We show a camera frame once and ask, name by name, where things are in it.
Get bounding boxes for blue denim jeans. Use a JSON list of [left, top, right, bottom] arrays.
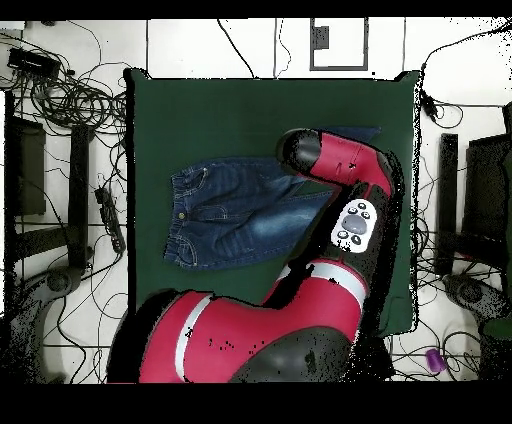
[[163, 125, 383, 272]]

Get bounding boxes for dark green table cloth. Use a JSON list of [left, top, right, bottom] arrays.
[[123, 66, 421, 336]]

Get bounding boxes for black power strip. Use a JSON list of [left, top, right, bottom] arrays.
[[94, 186, 128, 254]]

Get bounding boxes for black power adapter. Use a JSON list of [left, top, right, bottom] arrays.
[[419, 93, 440, 123]]

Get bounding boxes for purple object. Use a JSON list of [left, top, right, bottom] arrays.
[[424, 347, 447, 373]]

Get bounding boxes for green object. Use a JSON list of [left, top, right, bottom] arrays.
[[481, 317, 512, 341]]

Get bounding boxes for black box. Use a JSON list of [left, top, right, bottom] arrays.
[[6, 46, 62, 80]]

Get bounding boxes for thin black cable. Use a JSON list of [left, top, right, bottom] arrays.
[[272, 18, 292, 79]]

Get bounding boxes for thick black cable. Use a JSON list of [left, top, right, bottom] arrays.
[[216, 18, 257, 79]]

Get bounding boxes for black table frame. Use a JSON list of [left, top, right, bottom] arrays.
[[433, 101, 512, 277], [3, 89, 95, 273]]

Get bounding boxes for grey rectangular floor frame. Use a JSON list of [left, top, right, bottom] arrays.
[[308, 17, 370, 72]]

